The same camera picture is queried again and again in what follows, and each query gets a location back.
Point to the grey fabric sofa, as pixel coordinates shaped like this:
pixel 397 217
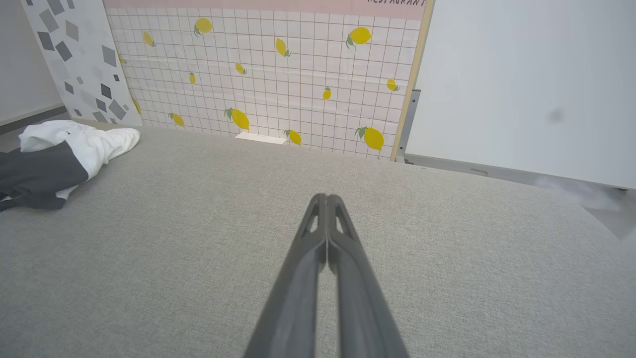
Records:
pixel 149 258

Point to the small white block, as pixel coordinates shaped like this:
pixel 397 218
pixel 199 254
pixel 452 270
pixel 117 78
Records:
pixel 261 138

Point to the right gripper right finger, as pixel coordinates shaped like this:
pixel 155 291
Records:
pixel 360 298

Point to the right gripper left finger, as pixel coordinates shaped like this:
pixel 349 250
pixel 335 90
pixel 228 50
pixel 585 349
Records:
pixel 298 288

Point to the plain white board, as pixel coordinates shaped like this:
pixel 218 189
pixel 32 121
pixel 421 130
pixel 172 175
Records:
pixel 521 74

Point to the lemon print tile panel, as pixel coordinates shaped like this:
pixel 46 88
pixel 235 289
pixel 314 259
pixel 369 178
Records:
pixel 298 99

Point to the grey terrazzo pattern panel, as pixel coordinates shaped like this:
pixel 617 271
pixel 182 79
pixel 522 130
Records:
pixel 84 59

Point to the white and black t-shirt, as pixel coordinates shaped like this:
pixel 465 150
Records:
pixel 74 141

